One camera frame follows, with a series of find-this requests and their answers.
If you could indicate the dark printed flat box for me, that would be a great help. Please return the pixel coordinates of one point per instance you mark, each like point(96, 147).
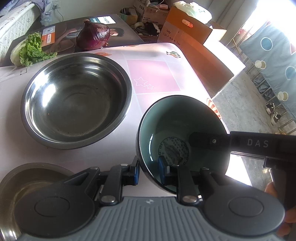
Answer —
point(64, 35)

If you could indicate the pair of sneakers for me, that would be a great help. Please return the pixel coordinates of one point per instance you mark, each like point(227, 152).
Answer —
point(275, 117)

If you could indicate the white box under orange box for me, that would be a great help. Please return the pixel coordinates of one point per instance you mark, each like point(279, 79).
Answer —
point(213, 62)

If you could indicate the orange cardboard box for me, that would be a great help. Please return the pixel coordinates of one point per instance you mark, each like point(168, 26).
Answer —
point(179, 26)

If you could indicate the open brown cardboard box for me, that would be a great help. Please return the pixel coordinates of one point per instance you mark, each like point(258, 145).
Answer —
point(150, 14)

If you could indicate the green bok choy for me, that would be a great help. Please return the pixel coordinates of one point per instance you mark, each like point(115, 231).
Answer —
point(29, 51)

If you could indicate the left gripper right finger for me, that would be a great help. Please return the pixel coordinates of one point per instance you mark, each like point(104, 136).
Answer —
point(192, 187)

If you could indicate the blue-grey crumpled clothes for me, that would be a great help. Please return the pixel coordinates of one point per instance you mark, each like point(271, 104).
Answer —
point(46, 10)

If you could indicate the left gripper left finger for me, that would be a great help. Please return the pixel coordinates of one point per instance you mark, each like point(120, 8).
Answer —
point(105, 188)

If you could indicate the blue hanging cloth with circles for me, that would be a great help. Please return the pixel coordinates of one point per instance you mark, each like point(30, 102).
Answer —
point(273, 55)

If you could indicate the white mattress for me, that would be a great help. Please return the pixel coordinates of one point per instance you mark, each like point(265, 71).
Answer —
point(16, 23)

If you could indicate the shallow steel dish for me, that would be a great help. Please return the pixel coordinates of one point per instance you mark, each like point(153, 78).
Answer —
point(19, 182)

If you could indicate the red onion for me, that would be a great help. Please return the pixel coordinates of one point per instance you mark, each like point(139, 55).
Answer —
point(92, 36)

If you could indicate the white plastic bag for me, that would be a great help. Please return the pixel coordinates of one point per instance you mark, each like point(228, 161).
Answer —
point(194, 10)

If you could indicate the large steel bowl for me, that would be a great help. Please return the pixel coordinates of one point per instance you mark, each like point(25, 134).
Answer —
point(75, 101)

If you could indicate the teal ceramic bowl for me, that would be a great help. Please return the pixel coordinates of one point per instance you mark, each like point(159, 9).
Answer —
point(164, 130)

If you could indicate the person's right hand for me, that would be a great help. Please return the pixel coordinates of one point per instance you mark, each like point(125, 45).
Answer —
point(290, 215)

